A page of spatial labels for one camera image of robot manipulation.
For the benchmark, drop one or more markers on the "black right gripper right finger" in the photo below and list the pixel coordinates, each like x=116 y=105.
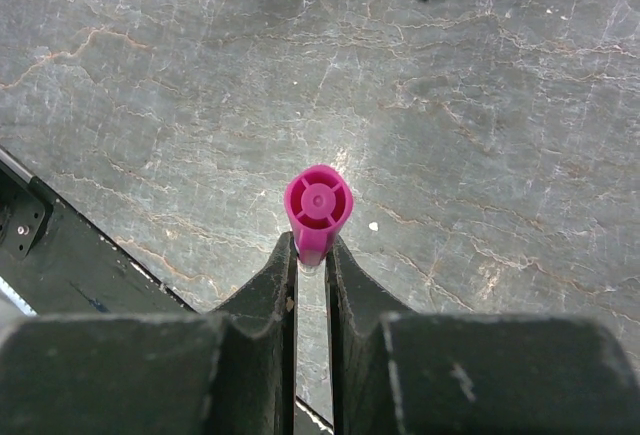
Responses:
x=398 y=371

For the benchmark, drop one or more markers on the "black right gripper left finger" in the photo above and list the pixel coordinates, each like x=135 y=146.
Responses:
x=227 y=371

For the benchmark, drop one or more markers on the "white marker with magenta cap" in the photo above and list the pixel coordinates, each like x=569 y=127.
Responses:
x=318 y=202

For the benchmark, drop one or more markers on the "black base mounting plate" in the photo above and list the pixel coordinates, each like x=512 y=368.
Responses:
x=55 y=260

